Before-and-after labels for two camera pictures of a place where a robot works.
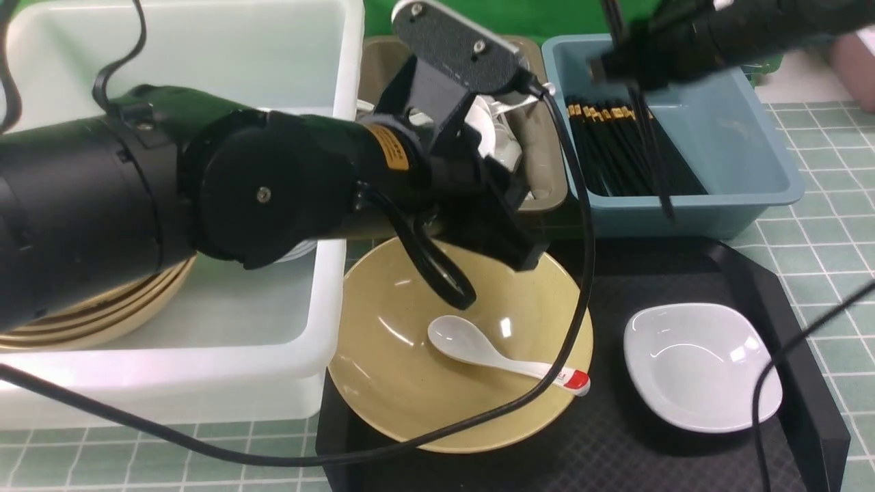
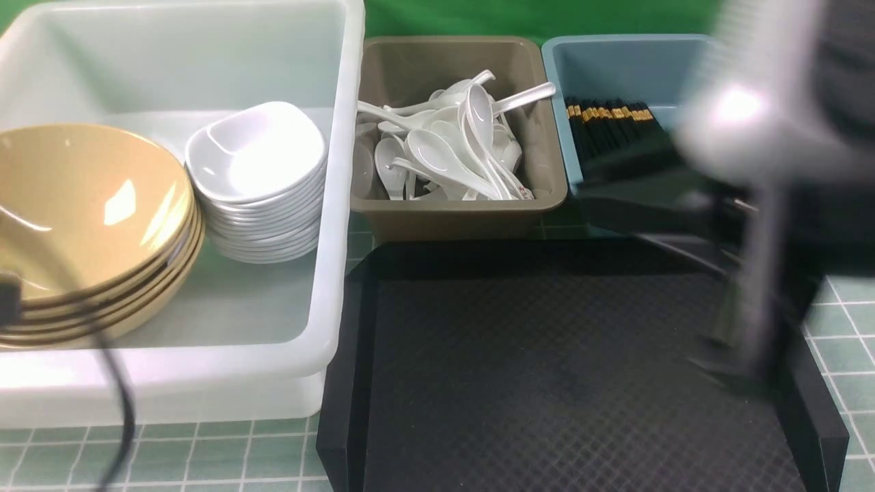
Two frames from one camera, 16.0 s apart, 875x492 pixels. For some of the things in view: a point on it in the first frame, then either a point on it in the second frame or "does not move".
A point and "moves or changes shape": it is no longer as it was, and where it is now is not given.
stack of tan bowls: (111, 309) does not move
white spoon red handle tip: (463, 338) moves or changes shape
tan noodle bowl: (392, 380) moves or changes shape
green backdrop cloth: (524, 18) does not move
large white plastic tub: (256, 348) does not move
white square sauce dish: (695, 365) moves or changes shape
